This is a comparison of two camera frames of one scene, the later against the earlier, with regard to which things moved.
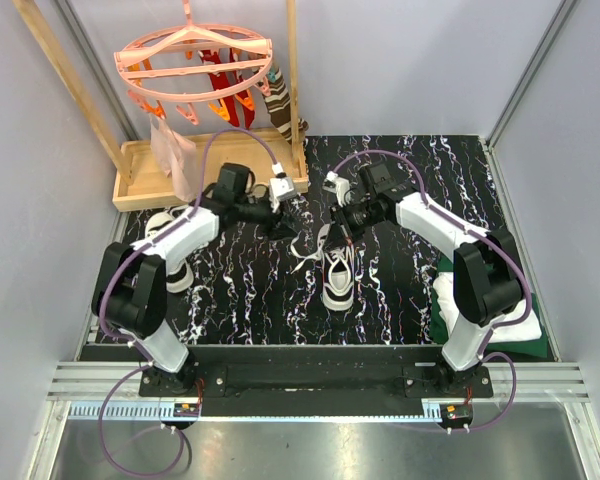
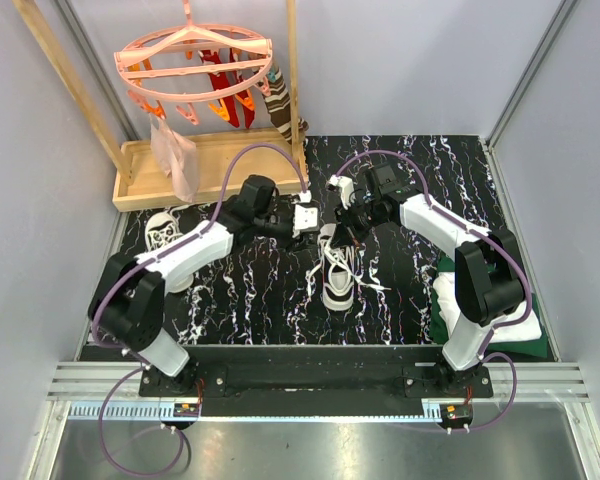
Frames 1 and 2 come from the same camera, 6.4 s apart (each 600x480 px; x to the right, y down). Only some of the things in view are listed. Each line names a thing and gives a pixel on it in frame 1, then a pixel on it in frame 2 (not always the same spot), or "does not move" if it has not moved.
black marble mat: [332, 282] does not move
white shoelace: [307, 257] -> [329, 250]
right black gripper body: [354, 219] does not move
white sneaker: [337, 274] does not move
